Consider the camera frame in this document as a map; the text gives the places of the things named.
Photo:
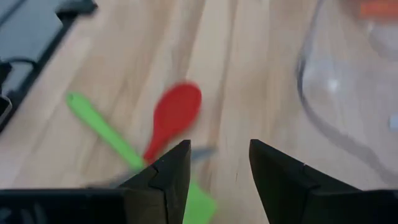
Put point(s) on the orange silicone spatula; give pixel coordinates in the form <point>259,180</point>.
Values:
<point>379,8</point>

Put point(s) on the black aluminium frame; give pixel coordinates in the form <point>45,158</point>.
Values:
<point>76,7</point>

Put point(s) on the clear plastic bin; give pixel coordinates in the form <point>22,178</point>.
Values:
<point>342,93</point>
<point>385,40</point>

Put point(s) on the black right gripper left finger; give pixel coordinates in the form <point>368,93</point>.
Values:
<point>164,193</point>

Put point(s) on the green silicone spatula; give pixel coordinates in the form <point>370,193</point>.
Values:
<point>93,118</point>

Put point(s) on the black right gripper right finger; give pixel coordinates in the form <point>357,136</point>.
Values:
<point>280,186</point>

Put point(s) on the red silicone spoon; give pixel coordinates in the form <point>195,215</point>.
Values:
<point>175,109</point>

